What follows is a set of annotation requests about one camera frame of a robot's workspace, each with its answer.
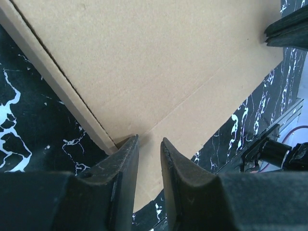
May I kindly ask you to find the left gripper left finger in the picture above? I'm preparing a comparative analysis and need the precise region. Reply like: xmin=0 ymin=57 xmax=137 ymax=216
xmin=0 ymin=135 xmax=139 ymax=231

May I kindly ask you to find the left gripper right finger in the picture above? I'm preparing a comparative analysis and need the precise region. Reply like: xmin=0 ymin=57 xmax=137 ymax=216
xmin=160 ymin=138 xmax=308 ymax=231

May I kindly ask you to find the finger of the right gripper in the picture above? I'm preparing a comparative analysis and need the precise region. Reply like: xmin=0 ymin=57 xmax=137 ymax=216
xmin=265 ymin=5 xmax=308 ymax=51

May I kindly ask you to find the cardboard box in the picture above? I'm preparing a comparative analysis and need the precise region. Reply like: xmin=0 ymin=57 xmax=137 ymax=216
xmin=0 ymin=0 xmax=283 ymax=211

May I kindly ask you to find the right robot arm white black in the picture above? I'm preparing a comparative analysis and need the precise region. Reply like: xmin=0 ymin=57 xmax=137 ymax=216
xmin=239 ymin=5 xmax=308 ymax=173

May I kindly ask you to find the aluminium frame rail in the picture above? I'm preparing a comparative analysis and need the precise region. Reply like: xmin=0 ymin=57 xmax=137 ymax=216
xmin=268 ymin=98 xmax=308 ymax=146

